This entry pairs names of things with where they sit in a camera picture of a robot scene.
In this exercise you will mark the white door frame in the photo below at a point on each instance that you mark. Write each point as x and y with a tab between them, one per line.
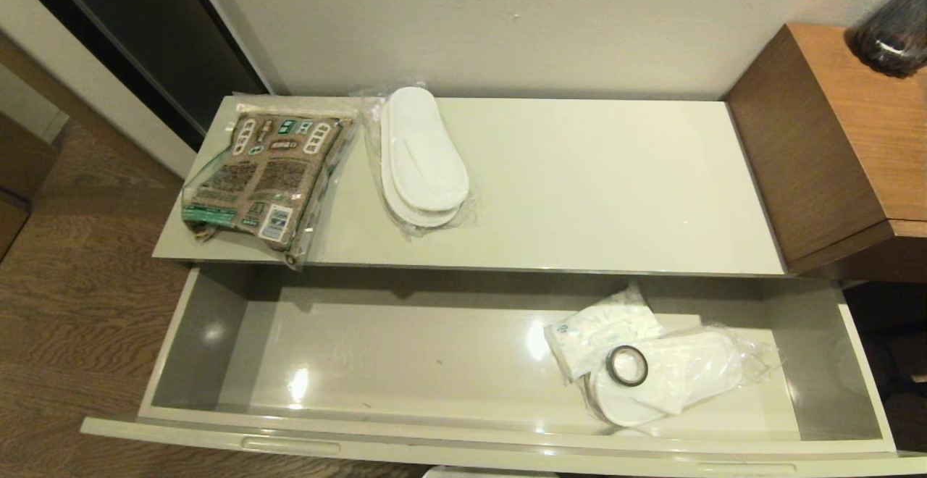
94	72

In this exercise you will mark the silver black robot base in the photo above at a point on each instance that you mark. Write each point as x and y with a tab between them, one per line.
492	473

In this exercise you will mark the dark door panel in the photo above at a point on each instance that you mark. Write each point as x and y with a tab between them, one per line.
159	36

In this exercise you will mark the dark glass vase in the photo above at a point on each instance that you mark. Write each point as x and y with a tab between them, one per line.
894	32

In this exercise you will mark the brown wooden side table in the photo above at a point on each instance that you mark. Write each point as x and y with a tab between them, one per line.
833	137

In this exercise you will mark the grey glossy cabinet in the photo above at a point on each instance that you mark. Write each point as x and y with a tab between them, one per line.
579	181

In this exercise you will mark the patterned tissue pack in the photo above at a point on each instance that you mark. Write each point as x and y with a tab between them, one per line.
601	326

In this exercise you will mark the grey cabinet drawer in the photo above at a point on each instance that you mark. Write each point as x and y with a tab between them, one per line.
362	347

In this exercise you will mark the white slippers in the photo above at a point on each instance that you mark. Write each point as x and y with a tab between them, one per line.
424	159
688	373

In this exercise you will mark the black tape roll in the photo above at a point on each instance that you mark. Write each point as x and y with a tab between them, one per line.
610	366

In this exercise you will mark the brown packaged bag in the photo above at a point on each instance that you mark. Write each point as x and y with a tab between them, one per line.
268	174

